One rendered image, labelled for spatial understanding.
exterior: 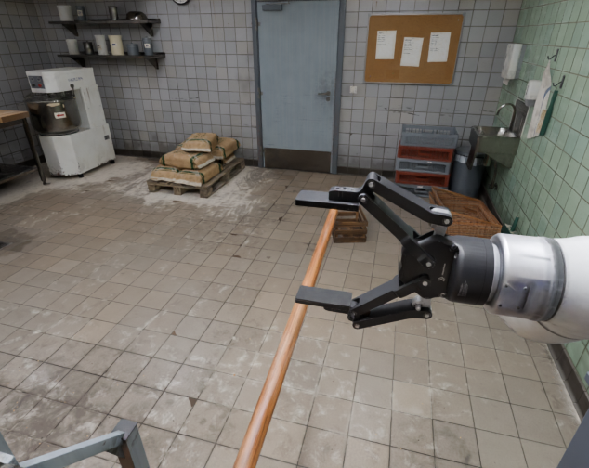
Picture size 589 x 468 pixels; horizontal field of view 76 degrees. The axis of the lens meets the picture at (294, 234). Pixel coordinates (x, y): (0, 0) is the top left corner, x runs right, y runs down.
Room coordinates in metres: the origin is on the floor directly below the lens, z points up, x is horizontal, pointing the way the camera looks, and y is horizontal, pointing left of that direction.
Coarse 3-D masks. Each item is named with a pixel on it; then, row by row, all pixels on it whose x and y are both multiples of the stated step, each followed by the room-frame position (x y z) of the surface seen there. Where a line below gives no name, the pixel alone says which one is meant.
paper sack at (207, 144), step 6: (192, 138) 4.57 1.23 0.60; (198, 138) 4.57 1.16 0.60; (204, 138) 4.59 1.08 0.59; (210, 138) 4.68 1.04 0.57; (216, 138) 4.95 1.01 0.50; (186, 144) 4.49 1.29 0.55; (192, 144) 4.48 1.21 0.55; (198, 144) 4.48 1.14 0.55; (204, 144) 4.49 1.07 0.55; (210, 144) 4.53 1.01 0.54; (186, 150) 4.44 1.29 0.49; (192, 150) 4.48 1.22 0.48; (198, 150) 4.44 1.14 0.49; (204, 150) 4.44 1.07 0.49; (210, 150) 4.46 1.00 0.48
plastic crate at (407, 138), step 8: (416, 128) 4.58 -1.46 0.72; (424, 128) 4.56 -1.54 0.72; (432, 128) 4.54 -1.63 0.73; (440, 128) 4.51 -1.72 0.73; (448, 128) 4.49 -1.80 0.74; (400, 136) 4.53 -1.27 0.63; (408, 136) 4.59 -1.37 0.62; (416, 136) 4.21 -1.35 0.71; (424, 136) 4.19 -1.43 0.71; (432, 136) 4.17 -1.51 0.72; (440, 136) 4.14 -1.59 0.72; (448, 136) 4.13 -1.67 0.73; (456, 136) 4.10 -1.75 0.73; (400, 144) 4.25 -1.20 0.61; (408, 144) 4.23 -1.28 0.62; (416, 144) 4.21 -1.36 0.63; (424, 144) 4.19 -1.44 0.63; (432, 144) 4.25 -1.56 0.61; (440, 144) 4.25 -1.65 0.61; (448, 144) 4.23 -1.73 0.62; (456, 144) 4.10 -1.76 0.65
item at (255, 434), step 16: (320, 240) 0.94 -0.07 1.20; (320, 256) 0.85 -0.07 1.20; (288, 320) 0.60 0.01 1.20; (288, 336) 0.55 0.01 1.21; (288, 352) 0.51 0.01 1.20; (272, 368) 0.47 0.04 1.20; (272, 384) 0.44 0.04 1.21; (272, 400) 0.41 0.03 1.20; (256, 416) 0.38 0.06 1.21; (256, 432) 0.35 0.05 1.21; (240, 448) 0.33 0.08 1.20; (256, 448) 0.33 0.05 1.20; (240, 464) 0.31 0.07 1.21
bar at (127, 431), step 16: (0, 432) 0.67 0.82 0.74; (112, 432) 0.52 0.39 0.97; (128, 432) 0.53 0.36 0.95; (0, 448) 0.65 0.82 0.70; (64, 448) 0.42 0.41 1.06; (80, 448) 0.43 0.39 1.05; (96, 448) 0.46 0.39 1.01; (112, 448) 0.50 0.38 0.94; (128, 448) 0.51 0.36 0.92; (0, 464) 0.33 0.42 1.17; (16, 464) 0.34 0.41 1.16; (32, 464) 0.36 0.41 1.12; (48, 464) 0.38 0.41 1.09; (64, 464) 0.40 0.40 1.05; (128, 464) 0.51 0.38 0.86; (144, 464) 0.54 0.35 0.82
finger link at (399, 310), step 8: (392, 304) 0.38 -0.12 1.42; (400, 304) 0.38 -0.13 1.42; (408, 304) 0.37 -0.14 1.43; (368, 312) 0.39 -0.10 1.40; (376, 312) 0.38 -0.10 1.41; (384, 312) 0.37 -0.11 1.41; (392, 312) 0.36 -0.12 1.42; (400, 312) 0.36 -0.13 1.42; (408, 312) 0.36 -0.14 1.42; (416, 312) 0.36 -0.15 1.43; (424, 312) 0.35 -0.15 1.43; (360, 320) 0.37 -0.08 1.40; (368, 320) 0.37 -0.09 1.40; (376, 320) 0.37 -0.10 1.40; (384, 320) 0.36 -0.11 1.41; (392, 320) 0.36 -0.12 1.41; (360, 328) 0.37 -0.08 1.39
